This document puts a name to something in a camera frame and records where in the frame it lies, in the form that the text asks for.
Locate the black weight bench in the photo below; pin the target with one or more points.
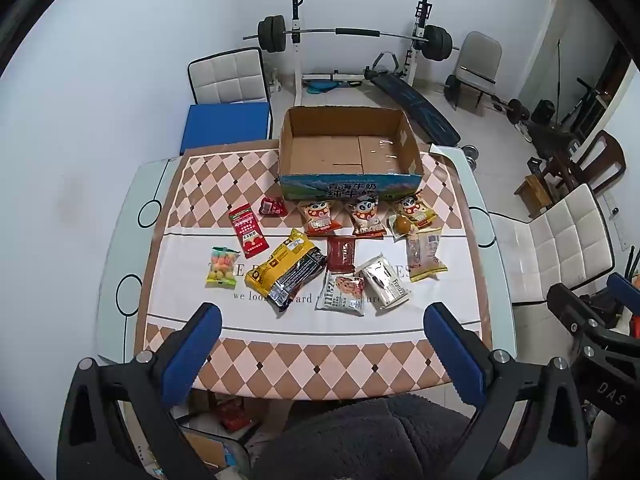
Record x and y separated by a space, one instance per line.
420 105

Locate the black barbell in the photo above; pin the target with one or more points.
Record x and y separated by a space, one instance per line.
272 34

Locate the white wafer packet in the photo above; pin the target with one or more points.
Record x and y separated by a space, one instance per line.
384 282

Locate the blue box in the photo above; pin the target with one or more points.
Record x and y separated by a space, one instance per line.
225 127

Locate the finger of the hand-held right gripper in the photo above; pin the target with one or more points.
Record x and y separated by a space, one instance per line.
622 287
567 307

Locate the white cookie packet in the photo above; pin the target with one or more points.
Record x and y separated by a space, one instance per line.
341 294

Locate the braised egg packet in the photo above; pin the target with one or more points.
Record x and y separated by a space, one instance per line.
400 225

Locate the brown wooden chair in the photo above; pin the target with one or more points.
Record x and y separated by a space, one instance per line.
607 152

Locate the dark fleece clothing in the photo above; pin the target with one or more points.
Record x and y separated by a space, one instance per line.
360 440

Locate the clear bread packet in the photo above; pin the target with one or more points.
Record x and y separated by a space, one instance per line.
425 255

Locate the yellow panda snack packet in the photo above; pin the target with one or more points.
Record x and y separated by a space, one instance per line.
417 207

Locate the red packet under table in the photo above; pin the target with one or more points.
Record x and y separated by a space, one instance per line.
232 412

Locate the white weight rack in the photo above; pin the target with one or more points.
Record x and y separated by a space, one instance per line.
296 60

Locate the white padded chair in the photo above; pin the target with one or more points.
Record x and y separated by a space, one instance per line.
560 245
227 77

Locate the yellow and black snack packet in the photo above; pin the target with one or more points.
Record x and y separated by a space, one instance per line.
287 270

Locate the dark red snack packet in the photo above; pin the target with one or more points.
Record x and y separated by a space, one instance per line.
341 253

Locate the grey chair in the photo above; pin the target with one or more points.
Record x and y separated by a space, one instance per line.
480 52

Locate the colourful candy ball bag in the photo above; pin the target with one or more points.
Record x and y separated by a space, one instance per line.
222 267

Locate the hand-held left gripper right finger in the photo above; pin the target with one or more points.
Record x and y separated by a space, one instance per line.
457 360

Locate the black dumbbell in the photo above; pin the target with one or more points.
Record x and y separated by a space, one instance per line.
512 109

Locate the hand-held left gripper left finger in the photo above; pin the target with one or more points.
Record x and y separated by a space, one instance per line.
192 355

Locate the brown panda snack packet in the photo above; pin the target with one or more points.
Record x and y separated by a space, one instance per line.
366 216

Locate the small red candy packet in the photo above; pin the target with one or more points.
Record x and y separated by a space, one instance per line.
272 206

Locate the cardboard box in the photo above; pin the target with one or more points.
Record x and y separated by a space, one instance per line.
350 155

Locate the small wooden stool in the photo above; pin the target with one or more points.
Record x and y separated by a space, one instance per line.
534 190

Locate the long red snack packet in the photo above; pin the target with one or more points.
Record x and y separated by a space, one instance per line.
246 229

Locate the orange panda snack packet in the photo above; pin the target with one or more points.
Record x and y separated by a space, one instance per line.
318 217

